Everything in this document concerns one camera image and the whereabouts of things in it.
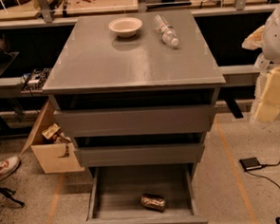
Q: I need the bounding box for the grey middle drawer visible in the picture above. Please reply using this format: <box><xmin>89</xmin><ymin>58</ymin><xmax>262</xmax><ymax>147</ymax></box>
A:
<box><xmin>74</xmin><ymin>143</ymin><xmax>204</xmax><ymax>168</ymax></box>

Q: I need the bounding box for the black foot pedal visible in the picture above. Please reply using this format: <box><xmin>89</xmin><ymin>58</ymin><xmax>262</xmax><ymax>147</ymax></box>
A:
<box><xmin>239</xmin><ymin>158</ymin><xmax>262</xmax><ymax>171</ymax></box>

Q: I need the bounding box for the snack package in box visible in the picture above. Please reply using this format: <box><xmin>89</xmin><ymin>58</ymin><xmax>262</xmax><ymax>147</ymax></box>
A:
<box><xmin>42</xmin><ymin>122</ymin><xmax>70</xmax><ymax>143</ymax></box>

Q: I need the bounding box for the grey top drawer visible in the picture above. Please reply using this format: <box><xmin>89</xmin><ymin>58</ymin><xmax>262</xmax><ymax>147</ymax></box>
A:
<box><xmin>54</xmin><ymin>105</ymin><xmax>215</xmax><ymax>137</ymax></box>

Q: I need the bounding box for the grey open bottom drawer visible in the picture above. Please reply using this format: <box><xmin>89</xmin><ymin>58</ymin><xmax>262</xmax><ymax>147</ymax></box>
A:
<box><xmin>81</xmin><ymin>163</ymin><xmax>208</xmax><ymax>224</ymax></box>

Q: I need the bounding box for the grey drawer cabinet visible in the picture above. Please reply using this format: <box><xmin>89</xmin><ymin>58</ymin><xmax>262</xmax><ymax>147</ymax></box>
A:
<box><xmin>37</xmin><ymin>8</ymin><xmax>232</xmax><ymax>175</ymax></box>

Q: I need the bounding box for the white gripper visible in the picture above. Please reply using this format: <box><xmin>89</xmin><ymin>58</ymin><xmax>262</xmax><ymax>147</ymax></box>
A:
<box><xmin>241</xmin><ymin>26</ymin><xmax>280</xmax><ymax>122</ymax></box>

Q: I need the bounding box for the black tripod leg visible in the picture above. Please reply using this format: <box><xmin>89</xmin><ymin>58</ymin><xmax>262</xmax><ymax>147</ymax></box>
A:
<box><xmin>0</xmin><ymin>187</ymin><xmax>25</xmax><ymax>207</ymax></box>

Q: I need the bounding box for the white red sneaker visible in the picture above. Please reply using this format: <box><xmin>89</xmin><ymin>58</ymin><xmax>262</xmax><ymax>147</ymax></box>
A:
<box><xmin>0</xmin><ymin>156</ymin><xmax>20</xmax><ymax>181</ymax></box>

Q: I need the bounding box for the orange soda can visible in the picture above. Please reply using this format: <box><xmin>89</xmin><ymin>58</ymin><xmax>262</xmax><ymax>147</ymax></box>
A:
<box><xmin>140</xmin><ymin>194</ymin><xmax>166</xmax><ymax>212</ymax></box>

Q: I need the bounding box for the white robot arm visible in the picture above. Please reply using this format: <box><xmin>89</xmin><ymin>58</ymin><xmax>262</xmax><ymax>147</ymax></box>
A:
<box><xmin>241</xmin><ymin>4</ymin><xmax>280</xmax><ymax>127</ymax></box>

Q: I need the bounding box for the cardboard box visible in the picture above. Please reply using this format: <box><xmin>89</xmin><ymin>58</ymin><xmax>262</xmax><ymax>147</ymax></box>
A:
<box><xmin>21</xmin><ymin>101</ymin><xmax>84</xmax><ymax>174</ymax></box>

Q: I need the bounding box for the black white patterned notebook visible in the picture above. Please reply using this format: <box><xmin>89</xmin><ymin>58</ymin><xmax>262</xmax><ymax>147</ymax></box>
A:
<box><xmin>23</xmin><ymin>68</ymin><xmax>51</xmax><ymax>91</ymax></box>

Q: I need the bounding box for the white paper bowl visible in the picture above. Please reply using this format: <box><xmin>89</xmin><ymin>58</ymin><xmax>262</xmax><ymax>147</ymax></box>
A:
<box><xmin>108</xmin><ymin>17</ymin><xmax>142</xmax><ymax>38</ymax></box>

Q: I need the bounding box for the clear plastic water bottle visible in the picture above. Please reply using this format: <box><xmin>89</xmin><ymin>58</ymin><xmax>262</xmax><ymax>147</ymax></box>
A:
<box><xmin>154</xmin><ymin>15</ymin><xmax>179</xmax><ymax>48</ymax></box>

